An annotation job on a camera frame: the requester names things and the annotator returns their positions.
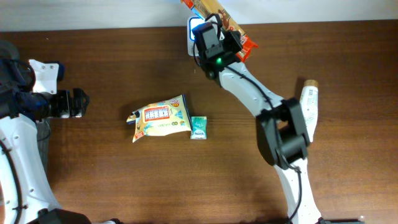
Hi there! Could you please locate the orange spaghetti packet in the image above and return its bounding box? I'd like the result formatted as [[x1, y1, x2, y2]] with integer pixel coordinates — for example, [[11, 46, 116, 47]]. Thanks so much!
[[180, 0, 258, 62]]

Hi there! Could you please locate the yellow blue snack bag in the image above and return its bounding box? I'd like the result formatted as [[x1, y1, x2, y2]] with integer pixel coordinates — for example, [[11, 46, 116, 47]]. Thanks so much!
[[126, 94, 192, 142]]

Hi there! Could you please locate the white tube with gold cap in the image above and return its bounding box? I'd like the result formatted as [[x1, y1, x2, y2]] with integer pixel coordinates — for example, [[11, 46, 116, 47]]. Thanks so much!
[[300, 80, 318, 142]]

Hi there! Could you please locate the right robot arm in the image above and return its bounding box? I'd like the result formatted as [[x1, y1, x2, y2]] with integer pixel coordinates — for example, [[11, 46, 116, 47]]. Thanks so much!
[[192, 21, 326, 223]]

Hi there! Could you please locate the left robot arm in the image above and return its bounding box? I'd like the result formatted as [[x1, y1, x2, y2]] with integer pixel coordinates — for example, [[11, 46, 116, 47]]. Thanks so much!
[[1, 58, 90, 223]]

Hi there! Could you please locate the grey plastic mesh basket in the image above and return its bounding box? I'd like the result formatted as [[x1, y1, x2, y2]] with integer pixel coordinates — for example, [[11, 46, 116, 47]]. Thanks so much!
[[1, 40, 52, 174]]

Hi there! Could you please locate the black right camera cable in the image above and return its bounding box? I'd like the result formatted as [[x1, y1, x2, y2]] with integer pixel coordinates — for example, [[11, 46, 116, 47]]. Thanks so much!
[[192, 12, 303, 224]]

